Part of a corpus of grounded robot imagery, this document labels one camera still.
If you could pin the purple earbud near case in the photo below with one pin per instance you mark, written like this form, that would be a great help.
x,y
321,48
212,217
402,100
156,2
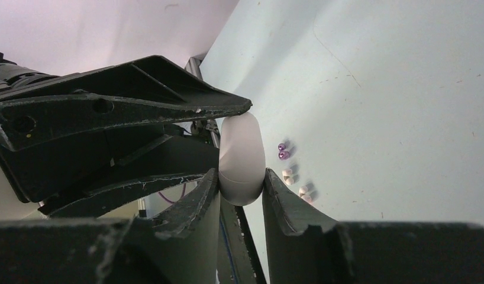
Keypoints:
x,y
283,153

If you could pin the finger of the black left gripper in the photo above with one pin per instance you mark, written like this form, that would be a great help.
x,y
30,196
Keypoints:
x,y
165,162

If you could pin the white earbud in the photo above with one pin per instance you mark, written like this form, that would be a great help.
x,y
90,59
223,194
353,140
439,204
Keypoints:
x,y
306,194
288,176

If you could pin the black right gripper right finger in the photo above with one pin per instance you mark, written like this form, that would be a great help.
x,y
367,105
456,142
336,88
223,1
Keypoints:
x,y
306,246

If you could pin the white earbud charging case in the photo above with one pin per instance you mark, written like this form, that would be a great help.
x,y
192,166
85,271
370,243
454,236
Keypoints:
x,y
242,161

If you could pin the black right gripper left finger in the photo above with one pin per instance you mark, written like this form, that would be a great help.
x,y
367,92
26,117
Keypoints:
x,y
179,245

